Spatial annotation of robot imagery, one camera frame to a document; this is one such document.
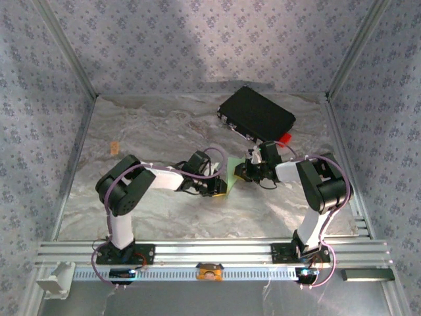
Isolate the white slotted cable duct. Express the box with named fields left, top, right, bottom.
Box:
left=72, top=265, right=302, bottom=282

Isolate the black hard case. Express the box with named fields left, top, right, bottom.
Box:
left=216, top=86, right=296, bottom=151

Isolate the light green paper sheet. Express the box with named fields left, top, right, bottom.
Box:
left=225, top=156, right=243, bottom=200

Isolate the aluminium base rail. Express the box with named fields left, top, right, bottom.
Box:
left=34, top=240, right=394, bottom=266

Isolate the orange cartoon figure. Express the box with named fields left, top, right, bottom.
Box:
left=196, top=262, right=224, bottom=282

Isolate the white plastic bracket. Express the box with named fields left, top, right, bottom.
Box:
left=36, top=262, right=76, bottom=300

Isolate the small black controller board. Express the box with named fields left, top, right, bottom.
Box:
left=295, top=267, right=319, bottom=284
left=109, top=268, right=137, bottom=285

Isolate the aluminium frame post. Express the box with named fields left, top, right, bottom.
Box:
left=327, top=0, right=393, bottom=98
left=32, top=0, right=99, bottom=98

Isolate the aluminium table side rail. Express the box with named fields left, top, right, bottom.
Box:
left=325, top=93, right=376, bottom=240
left=51, top=93, right=99, bottom=243

